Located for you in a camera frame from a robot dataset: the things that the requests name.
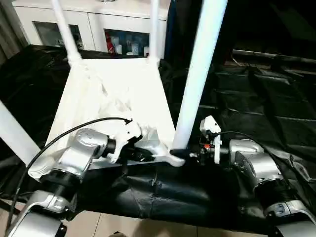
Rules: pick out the white plastic table top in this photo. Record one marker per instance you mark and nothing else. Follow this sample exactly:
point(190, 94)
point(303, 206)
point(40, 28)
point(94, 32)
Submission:
point(113, 98)

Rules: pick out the white plastic table leg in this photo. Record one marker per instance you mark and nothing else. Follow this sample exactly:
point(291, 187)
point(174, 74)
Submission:
point(66, 29)
point(197, 74)
point(154, 29)
point(17, 133)

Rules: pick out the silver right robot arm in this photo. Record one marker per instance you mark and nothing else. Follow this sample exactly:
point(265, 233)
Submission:
point(256, 168)

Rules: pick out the black mat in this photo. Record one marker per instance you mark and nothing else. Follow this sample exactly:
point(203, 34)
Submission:
point(256, 108)

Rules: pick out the white bottle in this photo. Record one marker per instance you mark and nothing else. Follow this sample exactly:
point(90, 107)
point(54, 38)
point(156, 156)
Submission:
point(146, 51)

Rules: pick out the red bottle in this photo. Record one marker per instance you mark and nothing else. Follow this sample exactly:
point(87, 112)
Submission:
point(109, 44)

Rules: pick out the white cabinet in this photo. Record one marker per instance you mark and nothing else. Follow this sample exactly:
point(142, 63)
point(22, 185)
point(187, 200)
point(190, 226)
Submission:
point(94, 22)

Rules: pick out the grey curtain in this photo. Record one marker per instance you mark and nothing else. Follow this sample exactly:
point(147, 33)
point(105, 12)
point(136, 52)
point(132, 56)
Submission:
point(10, 29)

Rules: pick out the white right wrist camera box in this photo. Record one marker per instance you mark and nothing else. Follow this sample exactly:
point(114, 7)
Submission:
point(211, 133)

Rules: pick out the silver metal rail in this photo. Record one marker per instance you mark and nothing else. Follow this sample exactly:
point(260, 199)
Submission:
point(276, 54)

